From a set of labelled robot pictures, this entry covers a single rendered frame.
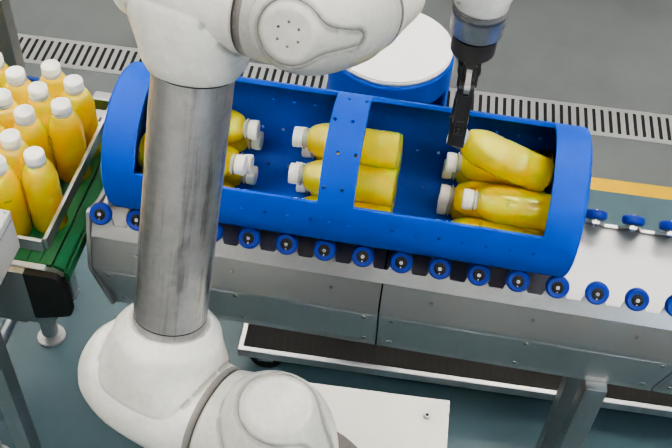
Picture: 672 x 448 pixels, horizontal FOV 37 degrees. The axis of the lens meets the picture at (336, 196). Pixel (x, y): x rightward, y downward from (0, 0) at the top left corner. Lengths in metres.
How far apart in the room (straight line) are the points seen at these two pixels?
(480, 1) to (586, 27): 2.66
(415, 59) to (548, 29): 1.96
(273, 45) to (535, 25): 3.20
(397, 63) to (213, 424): 1.12
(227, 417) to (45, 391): 1.66
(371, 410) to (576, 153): 0.58
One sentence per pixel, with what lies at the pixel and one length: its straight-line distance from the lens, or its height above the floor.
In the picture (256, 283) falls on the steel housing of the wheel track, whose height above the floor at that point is 0.86.
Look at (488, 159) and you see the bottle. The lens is 1.80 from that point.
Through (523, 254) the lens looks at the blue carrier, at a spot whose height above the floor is 1.09.
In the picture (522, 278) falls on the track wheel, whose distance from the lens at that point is 1.92.
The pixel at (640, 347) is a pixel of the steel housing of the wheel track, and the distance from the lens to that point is 2.04.
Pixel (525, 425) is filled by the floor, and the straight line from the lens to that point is 2.89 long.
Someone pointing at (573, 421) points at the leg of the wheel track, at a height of 0.49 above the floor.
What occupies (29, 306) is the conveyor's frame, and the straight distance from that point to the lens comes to 2.12.
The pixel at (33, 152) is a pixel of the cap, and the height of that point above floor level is 1.10.
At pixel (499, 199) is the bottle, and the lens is 1.82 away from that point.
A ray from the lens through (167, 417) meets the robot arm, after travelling 1.38.
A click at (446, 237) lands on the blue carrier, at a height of 1.10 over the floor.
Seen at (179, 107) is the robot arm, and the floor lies 1.67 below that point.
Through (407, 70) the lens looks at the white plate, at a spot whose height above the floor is 1.04.
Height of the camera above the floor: 2.45
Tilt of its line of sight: 47 degrees down
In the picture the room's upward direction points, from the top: 4 degrees clockwise
